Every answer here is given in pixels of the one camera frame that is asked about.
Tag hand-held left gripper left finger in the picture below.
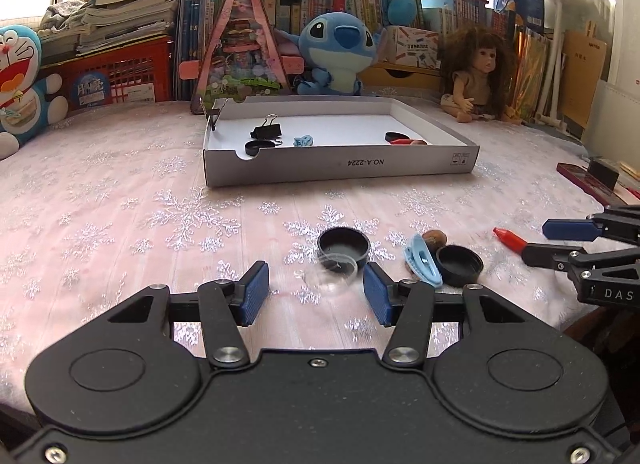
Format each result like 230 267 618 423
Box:
82 260 271 371

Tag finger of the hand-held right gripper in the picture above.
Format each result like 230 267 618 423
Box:
521 242 640 271
542 205 640 246

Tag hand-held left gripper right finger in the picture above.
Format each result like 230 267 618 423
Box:
363 262 556 371

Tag clear plastic dome lid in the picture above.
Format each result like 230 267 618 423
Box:
310 253 359 299

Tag white cardboard box tray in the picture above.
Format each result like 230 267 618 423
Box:
203 95 480 189

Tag large black binder clip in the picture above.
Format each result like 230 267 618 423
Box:
249 113 284 142

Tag dark red flat box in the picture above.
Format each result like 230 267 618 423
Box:
556 161 627 206

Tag small black box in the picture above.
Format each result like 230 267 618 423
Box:
588 157 622 191

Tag white board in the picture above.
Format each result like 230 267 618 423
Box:
586 78 640 166

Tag brown cardboard sheet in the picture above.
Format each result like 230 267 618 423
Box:
556 20 609 141

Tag gold foil sheets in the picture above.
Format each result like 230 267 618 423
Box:
509 25 552 121

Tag white pipe rack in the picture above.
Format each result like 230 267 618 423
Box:
536 0 572 131

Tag pink snowflake tablecloth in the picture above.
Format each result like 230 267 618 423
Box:
0 86 640 410

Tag small black binder clip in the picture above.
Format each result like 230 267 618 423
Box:
198 96 232 133

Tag brown-haired doll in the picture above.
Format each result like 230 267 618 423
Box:
439 26 517 124

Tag wooden drawer box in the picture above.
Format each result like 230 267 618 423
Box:
357 61 444 93

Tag printed cardboard box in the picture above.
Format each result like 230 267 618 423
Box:
386 26 442 71

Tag pink triangular toy house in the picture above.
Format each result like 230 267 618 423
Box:
189 0 304 113

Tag blue big-eared plush toy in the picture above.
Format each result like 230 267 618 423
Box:
274 11 389 96

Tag red basket with blue label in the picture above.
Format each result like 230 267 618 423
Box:
39 36 177 113

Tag row of upright books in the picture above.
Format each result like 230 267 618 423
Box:
175 0 506 102

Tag blue cat plush toy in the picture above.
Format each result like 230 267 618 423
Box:
0 24 69 161

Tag stack of books and papers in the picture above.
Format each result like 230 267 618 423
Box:
37 0 182 58

